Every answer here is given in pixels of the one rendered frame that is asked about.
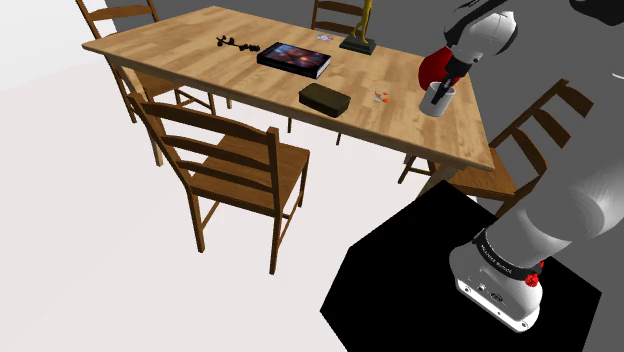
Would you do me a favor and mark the dark green flat case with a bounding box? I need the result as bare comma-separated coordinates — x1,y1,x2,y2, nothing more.
297,82,353,119

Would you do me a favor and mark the dark book with picture cover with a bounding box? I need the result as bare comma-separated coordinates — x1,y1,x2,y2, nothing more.
256,41,333,81

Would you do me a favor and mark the wooden table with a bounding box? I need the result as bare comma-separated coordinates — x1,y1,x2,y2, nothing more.
81,4,496,197

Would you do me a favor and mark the golden figure on dark base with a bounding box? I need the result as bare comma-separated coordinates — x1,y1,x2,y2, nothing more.
338,0,378,56

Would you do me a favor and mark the red rounded object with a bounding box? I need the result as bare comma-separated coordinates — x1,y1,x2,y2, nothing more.
417,45,457,92

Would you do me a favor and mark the white cup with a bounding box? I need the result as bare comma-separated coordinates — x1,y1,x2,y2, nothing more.
418,81,457,119

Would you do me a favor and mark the wooden ladder-back chair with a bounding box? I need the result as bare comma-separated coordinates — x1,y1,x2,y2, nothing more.
127,91,312,276
74,0,233,167
311,0,368,36
396,77,595,219

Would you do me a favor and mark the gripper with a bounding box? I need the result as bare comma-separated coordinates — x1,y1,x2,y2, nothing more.
430,54,474,106

